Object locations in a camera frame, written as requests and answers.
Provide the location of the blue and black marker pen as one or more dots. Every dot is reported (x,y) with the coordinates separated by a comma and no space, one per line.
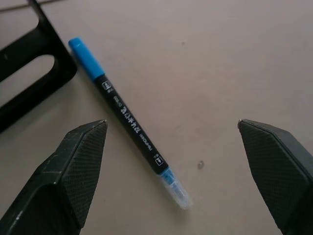
(127,117)

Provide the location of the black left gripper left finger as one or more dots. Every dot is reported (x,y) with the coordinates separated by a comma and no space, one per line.
(61,176)

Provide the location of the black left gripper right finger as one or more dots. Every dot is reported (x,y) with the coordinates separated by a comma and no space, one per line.
(278,171)

